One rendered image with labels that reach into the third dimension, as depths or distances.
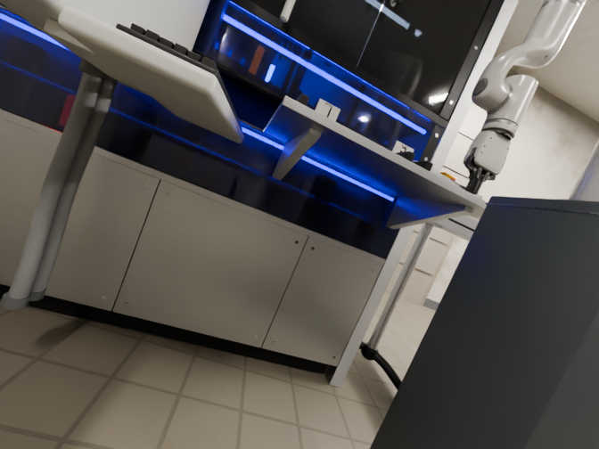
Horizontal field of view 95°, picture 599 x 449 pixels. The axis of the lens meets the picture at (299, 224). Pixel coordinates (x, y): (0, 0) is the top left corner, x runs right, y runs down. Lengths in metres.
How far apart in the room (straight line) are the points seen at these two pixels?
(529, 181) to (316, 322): 4.18
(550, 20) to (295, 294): 1.11
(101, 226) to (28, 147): 0.29
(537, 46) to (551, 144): 4.17
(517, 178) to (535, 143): 0.51
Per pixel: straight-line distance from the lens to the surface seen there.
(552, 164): 5.19
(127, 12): 0.69
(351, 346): 1.32
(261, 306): 1.12
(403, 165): 0.71
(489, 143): 0.94
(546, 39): 1.07
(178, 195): 1.01
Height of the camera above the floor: 0.69
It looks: 5 degrees down
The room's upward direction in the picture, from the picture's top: 23 degrees clockwise
